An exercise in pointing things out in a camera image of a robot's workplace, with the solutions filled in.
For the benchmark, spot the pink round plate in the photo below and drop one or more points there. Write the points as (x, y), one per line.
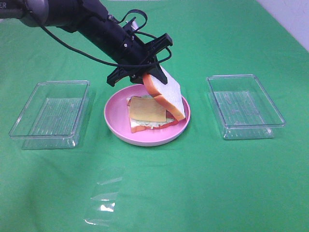
(117, 118)

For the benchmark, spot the left clear plastic container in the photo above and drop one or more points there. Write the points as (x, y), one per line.
(53, 116)

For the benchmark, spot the right clear plastic container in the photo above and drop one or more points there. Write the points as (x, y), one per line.
(242, 107)

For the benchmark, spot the yellow cheese slice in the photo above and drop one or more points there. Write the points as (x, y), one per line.
(146, 109)

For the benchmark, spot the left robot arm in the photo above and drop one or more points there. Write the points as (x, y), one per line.
(88, 17)

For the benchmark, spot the pale green lettuce leaf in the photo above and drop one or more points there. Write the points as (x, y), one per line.
(150, 124)

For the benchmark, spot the toast bread slice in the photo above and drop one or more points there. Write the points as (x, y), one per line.
(135, 129)
(169, 95)

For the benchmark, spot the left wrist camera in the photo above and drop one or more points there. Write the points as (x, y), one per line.
(131, 26)

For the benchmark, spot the clear plastic container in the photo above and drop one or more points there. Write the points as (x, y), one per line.
(53, 116)
(242, 107)

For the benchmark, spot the green tablecloth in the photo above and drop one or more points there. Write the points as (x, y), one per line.
(196, 183)

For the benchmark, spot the clear tape patch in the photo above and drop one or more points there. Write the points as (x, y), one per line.
(101, 205)

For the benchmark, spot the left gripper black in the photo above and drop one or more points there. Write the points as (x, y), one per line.
(136, 59)

